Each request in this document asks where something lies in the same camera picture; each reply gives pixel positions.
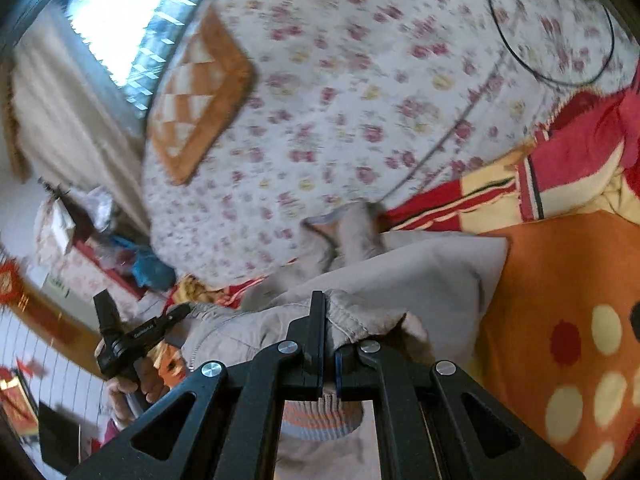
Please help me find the beige grey jacket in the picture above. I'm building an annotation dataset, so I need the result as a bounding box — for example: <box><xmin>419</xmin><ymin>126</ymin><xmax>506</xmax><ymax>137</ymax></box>
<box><xmin>167</xmin><ymin>199</ymin><xmax>511</xmax><ymax>480</ymax></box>

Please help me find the person's left hand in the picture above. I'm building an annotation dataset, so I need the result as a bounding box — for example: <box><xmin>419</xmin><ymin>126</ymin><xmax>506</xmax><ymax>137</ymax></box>
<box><xmin>106</xmin><ymin>358</ymin><xmax>169</xmax><ymax>430</ymax></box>

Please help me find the blue plastic bag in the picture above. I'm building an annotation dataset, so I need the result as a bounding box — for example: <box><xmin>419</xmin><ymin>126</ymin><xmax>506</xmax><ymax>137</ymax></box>
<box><xmin>111</xmin><ymin>235</ymin><xmax>177</xmax><ymax>292</ymax></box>

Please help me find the black monitor screen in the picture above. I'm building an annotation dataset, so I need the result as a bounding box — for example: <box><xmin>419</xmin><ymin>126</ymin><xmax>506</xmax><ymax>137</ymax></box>
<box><xmin>38</xmin><ymin>402</ymin><xmax>81</xmax><ymax>474</ymax></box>

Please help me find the framed red picture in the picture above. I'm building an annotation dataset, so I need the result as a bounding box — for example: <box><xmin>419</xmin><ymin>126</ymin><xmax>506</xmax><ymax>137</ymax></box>
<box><xmin>1</xmin><ymin>376</ymin><xmax>39</xmax><ymax>439</ymax></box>

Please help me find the red chinese knot decoration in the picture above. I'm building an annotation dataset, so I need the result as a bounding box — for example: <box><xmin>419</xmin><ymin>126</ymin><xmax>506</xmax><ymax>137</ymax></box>
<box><xmin>0</xmin><ymin>259</ymin><xmax>29</xmax><ymax>310</ymax></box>

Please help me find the floral covered furniture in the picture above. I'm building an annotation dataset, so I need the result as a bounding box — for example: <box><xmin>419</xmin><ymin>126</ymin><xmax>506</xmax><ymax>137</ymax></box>
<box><xmin>31</xmin><ymin>194</ymin><xmax>147</xmax><ymax>306</ymax></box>

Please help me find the orange red yellow blanket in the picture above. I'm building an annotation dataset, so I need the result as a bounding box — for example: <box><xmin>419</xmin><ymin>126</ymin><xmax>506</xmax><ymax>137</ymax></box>
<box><xmin>150</xmin><ymin>66</ymin><xmax>640</xmax><ymax>480</ymax></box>

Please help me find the beige curtain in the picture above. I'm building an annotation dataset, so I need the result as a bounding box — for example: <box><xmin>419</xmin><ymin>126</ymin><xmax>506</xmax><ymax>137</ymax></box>
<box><xmin>9</xmin><ymin>3</ymin><xmax>150</xmax><ymax>234</ymax></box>

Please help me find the orange checkered cushion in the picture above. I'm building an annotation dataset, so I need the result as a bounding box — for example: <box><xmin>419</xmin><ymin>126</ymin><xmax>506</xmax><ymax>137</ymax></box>
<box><xmin>146</xmin><ymin>3</ymin><xmax>255</xmax><ymax>185</ymax></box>

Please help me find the floral white bed sheet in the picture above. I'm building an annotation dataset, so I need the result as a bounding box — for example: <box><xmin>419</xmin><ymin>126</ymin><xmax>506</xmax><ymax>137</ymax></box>
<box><xmin>143</xmin><ymin>0</ymin><xmax>639</xmax><ymax>286</ymax></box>

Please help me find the black cable on bed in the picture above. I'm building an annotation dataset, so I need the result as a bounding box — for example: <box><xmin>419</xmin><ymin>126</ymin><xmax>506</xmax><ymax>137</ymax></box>
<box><xmin>384</xmin><ymin>0</ymin><xmax>616</xmax><ymax>206</ymax></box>

